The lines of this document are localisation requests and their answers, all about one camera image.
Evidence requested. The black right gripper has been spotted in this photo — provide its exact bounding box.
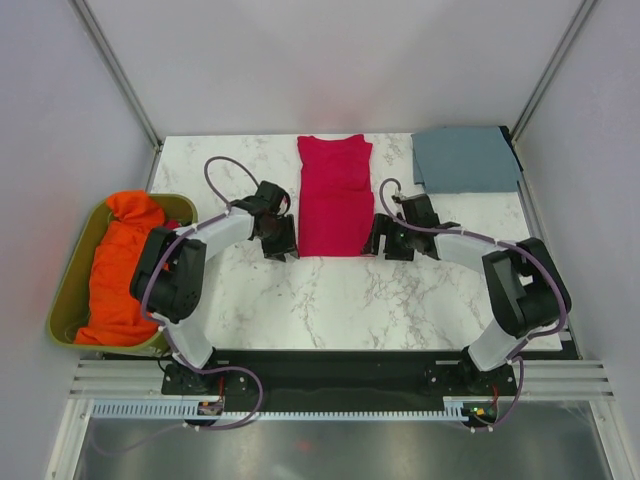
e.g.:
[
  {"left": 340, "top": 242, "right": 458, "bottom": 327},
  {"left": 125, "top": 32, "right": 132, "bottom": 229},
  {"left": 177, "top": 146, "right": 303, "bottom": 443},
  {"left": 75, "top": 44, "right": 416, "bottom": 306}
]
[{"left": 361, "top": 213, "right": 418, "bottom": 262}]

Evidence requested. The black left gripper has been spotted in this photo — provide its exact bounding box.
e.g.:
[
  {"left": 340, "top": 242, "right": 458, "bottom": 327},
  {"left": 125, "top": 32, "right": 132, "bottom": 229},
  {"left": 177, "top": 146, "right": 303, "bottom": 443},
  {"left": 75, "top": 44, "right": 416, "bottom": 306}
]
[{"left": 258, "top": 214, "right": 300, "bottom": 263}]

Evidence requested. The red t-shirt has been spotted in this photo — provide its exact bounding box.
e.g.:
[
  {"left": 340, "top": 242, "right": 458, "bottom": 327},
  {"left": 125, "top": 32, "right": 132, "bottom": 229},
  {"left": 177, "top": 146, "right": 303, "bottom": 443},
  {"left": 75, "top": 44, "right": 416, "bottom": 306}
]
[{"left": 297, "top": 134, "right": 375, "bottom": 257}]

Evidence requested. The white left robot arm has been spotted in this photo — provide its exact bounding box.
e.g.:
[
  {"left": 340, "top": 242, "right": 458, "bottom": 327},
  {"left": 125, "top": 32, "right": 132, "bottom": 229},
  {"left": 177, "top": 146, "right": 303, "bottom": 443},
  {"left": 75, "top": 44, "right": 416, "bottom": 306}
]
[{"left": 129, "top": 181, "right": 298, "bottom": 393}]

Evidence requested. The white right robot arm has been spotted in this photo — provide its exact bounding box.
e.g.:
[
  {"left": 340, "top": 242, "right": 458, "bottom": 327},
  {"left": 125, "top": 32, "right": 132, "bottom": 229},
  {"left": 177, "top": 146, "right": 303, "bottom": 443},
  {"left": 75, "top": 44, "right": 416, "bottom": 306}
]
[{"left": 362, "top": 194, "right": 572, "bottom": 394}]

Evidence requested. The folded blue-grey t-shirt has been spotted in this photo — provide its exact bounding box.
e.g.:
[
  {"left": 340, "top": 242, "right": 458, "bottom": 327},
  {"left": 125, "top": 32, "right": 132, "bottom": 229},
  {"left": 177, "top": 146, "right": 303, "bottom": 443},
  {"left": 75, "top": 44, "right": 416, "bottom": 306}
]
[{"left": 411, "top": 126, "right": 521, "bottom": 194}]

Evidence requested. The orange t-shirt in bin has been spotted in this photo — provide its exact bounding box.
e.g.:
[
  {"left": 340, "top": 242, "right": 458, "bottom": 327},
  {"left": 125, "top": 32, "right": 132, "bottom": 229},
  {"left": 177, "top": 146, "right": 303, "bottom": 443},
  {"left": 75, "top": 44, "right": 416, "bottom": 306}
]
[{"left": 74, "top": 191, "right": 165, "bottom": 347}]

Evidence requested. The olive green plastic bin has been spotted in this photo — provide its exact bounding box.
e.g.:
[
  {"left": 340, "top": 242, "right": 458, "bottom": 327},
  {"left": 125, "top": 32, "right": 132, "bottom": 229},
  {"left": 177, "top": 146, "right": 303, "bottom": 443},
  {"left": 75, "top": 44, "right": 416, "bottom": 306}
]
[{"left": 46, "top": 201, "right": 168, "bottom": 357}]

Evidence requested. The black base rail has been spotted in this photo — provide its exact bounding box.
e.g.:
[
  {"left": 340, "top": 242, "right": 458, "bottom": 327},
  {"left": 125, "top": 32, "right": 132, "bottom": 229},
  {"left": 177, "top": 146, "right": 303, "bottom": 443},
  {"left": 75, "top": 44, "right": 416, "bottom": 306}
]
[{"left": 161, "top": 350, "right": 516, "bottom": 411}]

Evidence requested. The white slotted cable duct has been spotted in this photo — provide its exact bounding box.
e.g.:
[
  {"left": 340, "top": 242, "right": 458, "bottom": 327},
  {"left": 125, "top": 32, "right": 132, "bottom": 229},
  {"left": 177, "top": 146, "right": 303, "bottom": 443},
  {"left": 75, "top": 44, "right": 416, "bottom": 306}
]
[{"left": 90, "top": 397, "right": 484, "bottom": 422}]

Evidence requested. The left aluminium frame post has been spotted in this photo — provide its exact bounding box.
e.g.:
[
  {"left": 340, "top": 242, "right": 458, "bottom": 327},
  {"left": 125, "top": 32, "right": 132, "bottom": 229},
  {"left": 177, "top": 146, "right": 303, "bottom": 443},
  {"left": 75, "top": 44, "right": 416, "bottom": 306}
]
[{"left": 67, "top": 0, "right": 164, "bottom": 150}]

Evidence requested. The aluminium frame post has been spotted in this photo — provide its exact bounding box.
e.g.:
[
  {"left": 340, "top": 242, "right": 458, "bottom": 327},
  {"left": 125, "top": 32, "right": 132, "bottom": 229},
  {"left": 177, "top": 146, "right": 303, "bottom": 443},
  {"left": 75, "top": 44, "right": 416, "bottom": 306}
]
[
  {"left": 509, "top": 0, "right": 600, "bottom": 147},
  {"left": 67, "top": 0, "right": 164, "bottom": 150}
]

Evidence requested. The right aluminium frame post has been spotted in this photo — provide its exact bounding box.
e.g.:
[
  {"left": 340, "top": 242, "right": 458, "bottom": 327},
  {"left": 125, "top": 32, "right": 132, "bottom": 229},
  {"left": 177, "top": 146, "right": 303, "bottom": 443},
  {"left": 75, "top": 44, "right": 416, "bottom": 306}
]
[{"left": 509, "top": 0, "right": 600, "bottom": 147}]

